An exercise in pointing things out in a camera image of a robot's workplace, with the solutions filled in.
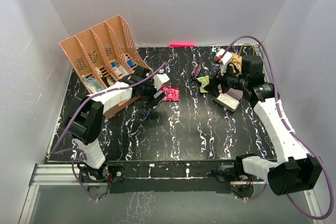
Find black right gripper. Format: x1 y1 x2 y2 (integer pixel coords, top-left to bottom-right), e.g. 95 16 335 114
204 61 248 98

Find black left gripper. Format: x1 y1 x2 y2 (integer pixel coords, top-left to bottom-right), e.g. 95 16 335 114
140 74 165 108

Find red snack packet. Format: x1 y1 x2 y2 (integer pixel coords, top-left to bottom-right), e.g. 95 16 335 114
161 85 180 102

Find yellow snack bar packet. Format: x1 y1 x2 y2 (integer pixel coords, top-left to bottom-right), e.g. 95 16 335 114
232 56 242 72

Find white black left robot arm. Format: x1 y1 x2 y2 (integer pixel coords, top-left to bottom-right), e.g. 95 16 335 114
63 66 170 182

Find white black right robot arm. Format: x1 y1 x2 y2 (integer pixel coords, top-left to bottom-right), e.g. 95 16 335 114
205 52 322 196

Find green snack packet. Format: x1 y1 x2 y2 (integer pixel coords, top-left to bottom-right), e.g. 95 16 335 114
196 76 209 93

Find purple M&M's packet far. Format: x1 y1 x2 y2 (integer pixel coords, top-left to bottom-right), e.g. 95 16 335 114
192 62 202 79

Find white red cardboard box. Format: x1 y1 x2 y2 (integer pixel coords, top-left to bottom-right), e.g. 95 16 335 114
213 93 239 112

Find blue eraser block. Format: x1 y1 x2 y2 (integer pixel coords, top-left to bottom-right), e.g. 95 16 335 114
127 60 135 68

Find white printed paper packet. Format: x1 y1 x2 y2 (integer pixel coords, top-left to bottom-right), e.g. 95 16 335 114
111 61 130 79

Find pink red marker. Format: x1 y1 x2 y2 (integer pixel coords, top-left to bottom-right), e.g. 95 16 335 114
169 43 195 48

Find blue correction tape blister pack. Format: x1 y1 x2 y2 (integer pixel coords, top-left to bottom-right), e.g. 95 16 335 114
82 74 104 93

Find peach plastic desk organizer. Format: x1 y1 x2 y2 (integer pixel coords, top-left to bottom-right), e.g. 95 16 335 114
58 14 149 119

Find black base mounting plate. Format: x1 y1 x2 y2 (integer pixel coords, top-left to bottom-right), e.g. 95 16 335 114
78 159 266 195

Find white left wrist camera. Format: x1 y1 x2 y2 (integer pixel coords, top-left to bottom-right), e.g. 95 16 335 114
153 69 170 90

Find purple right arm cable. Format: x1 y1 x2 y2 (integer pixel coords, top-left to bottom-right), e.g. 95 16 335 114
223 35 335 220

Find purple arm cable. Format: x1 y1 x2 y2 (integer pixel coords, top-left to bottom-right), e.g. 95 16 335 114
223 35 335 220
49 61 167 202

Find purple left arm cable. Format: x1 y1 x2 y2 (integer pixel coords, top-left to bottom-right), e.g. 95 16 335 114
49 61 167 202

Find aluminium frame rail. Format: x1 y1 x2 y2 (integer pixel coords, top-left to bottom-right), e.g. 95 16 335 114
22 47 311 223

